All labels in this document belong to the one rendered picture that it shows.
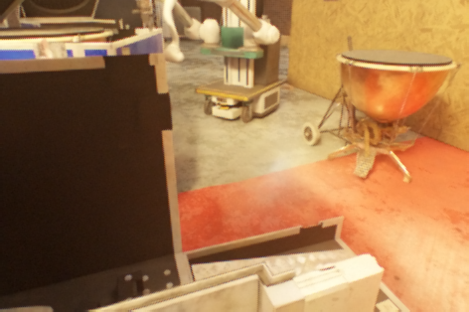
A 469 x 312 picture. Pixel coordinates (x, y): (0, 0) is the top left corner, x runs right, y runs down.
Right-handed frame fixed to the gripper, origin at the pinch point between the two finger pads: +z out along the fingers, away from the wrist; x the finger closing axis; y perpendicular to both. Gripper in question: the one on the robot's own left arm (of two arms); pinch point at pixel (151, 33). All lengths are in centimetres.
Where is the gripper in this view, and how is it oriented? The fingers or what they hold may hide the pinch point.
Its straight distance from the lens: 233.7
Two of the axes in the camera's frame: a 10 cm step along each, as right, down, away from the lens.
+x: -0.3, -3.9, 9.2
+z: 1.7, 9.1, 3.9
